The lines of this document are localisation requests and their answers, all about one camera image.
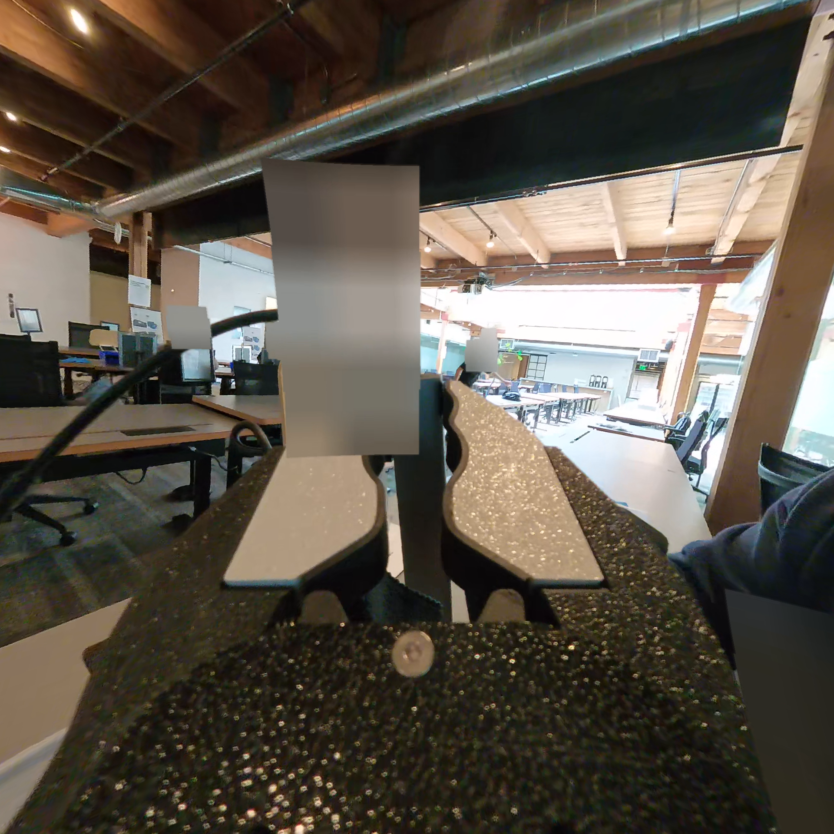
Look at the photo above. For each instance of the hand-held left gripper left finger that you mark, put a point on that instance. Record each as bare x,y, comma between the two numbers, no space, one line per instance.
306,521

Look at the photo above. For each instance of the grey usb hub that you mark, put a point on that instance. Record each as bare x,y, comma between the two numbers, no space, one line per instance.
423,521

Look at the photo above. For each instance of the black ceiling panel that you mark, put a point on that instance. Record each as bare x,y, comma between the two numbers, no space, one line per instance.
586,130

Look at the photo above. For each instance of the white wall poster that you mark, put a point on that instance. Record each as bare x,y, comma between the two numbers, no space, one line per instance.
139,290

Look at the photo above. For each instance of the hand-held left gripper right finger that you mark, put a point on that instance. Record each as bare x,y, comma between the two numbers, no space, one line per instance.
515,515

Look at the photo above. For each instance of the silver air duct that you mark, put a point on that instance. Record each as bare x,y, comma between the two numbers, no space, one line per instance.
391,107

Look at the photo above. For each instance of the black office chair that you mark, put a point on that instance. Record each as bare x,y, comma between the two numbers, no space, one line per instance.
694,449
29,378

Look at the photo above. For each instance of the wood top office desk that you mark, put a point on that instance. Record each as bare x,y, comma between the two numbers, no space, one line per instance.
98,423

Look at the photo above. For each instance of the wooden post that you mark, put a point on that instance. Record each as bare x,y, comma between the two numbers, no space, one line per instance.
782,293

